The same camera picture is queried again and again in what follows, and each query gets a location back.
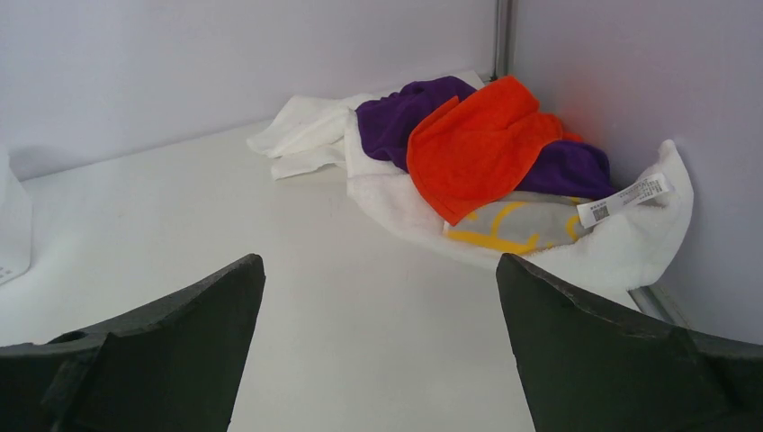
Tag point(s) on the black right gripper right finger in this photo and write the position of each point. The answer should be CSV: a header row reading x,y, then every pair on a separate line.
x,y
590,364

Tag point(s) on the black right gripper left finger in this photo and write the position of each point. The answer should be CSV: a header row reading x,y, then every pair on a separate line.
x,y
173,364

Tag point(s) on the orange towel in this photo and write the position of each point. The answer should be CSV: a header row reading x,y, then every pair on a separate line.
x,y
471,152

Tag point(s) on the large white towel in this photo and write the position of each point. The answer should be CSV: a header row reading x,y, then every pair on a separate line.
x,y
629,249

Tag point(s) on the grey yellow patterned towel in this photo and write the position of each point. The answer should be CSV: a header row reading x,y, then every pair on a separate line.
x,y
522,223

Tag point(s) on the white plastic basket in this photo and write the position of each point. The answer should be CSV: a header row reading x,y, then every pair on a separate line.
x,y
16,223

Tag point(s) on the small white towel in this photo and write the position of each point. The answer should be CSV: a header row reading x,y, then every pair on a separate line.
x,y
310,133

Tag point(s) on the purple towel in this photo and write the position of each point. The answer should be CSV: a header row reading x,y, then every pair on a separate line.
x,y
567,166

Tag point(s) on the aluminium corner post right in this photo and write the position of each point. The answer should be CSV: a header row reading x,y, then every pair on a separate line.
x,y
504,34

